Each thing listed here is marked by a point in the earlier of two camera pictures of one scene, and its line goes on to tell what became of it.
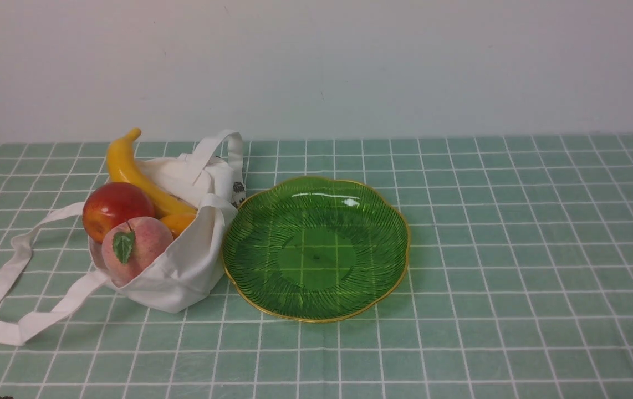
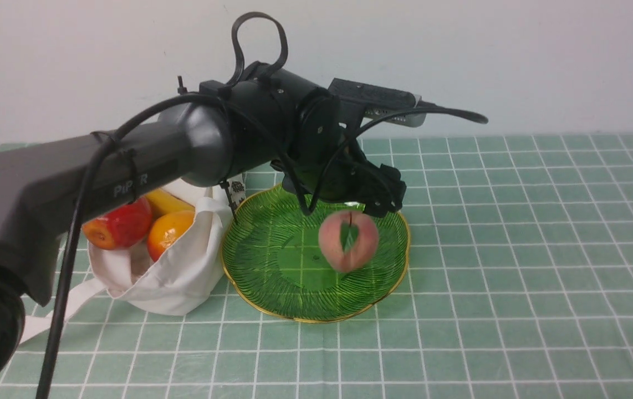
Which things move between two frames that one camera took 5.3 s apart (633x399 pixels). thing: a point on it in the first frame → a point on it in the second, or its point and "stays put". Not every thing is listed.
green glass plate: [316, 249] stays put
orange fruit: [178, 223] stays put
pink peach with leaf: [128, 245] → [348, 239]
